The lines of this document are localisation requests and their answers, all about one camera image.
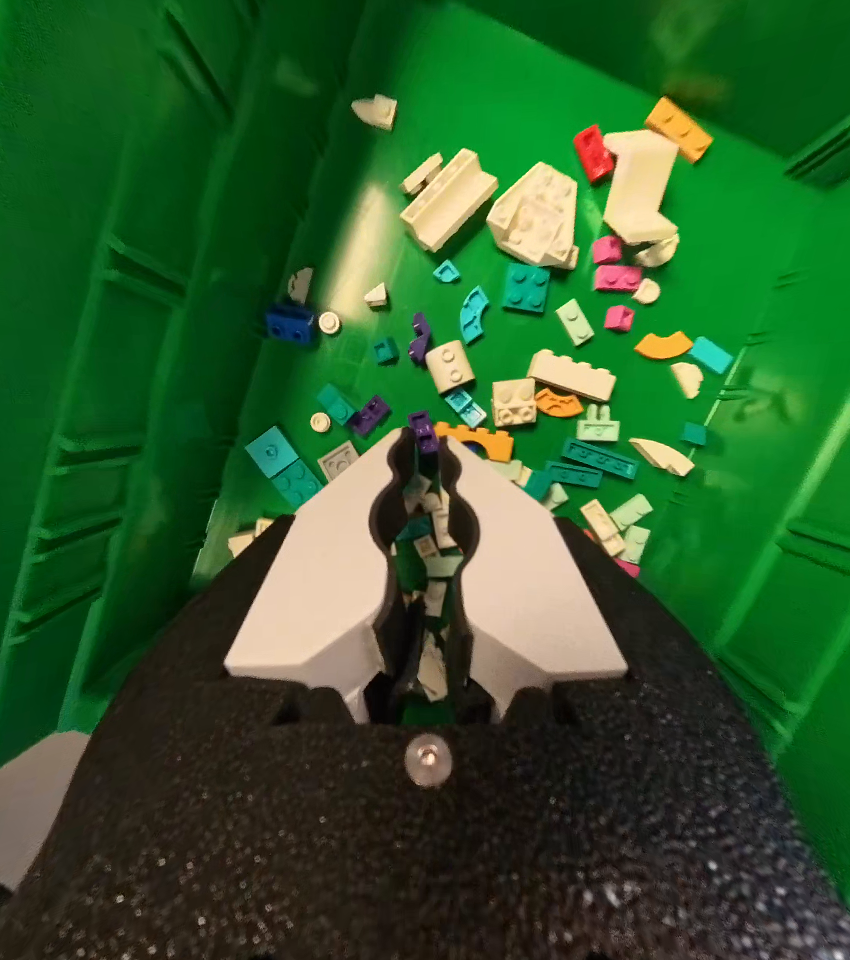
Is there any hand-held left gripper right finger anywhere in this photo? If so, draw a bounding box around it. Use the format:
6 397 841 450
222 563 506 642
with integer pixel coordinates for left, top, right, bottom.
446 437 630 724

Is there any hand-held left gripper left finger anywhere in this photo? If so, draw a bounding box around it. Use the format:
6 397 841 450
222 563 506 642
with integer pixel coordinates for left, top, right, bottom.
224 427 402 724

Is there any green plastic bin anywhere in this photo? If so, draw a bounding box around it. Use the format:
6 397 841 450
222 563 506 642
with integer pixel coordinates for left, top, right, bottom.
0 0 850 925

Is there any pile of bricks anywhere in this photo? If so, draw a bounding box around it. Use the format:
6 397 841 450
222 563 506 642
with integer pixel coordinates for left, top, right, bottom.
226 93 737 706

